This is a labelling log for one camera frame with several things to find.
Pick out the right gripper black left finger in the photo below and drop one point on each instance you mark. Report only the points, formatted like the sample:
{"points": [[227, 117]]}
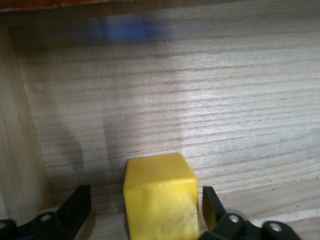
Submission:
{"points": [[73, 212]]}

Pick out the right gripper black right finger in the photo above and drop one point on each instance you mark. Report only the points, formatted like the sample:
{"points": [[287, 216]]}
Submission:
{"points": [[220, 225]]}

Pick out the yellow cube block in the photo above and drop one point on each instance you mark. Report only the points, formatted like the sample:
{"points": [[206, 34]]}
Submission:
{"points": [[160, 200]]}

